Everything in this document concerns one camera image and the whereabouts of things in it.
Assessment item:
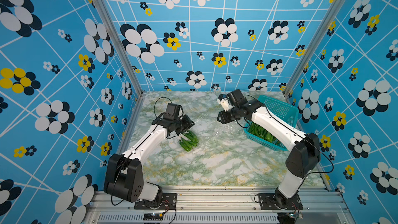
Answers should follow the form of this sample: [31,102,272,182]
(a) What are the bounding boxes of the green peppers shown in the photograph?
[178,130,199,152]
[248,123,279,144]

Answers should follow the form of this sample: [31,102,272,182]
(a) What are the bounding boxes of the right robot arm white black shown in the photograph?
[217,100,321,209]

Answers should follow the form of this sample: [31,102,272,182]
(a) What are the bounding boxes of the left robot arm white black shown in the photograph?
[104,115,194,207]

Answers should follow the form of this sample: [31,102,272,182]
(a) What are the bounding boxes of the green peppers inside basket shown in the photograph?
[248,123,279,144]

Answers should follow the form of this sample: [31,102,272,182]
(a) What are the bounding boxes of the teal plastic basket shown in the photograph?
[244,95,299,151]

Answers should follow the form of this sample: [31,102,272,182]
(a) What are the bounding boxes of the green circuit board left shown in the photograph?
[143,212,164,223]

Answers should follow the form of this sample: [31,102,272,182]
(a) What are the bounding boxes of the circuit board right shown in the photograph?
[278,213,303,224]

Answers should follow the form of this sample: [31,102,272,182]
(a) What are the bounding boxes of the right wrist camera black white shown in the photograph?
[217,89,248,112]

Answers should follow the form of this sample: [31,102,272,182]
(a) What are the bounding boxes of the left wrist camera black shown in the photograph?
[163,103,181,121]

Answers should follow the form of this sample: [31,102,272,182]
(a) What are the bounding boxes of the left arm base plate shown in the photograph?
[134,193,178,210]

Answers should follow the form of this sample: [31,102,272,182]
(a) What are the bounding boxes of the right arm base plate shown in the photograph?
[254,193,303,211]

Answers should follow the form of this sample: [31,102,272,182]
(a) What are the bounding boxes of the aluminium corner post left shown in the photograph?
[94,0,143,98]

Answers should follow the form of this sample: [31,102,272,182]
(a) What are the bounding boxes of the aluminium corner post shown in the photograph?
[284,0,346,99]
[94,0,143,98]

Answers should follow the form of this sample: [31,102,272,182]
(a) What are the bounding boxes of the aluminium corner post right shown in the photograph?
[284,0,346,99]

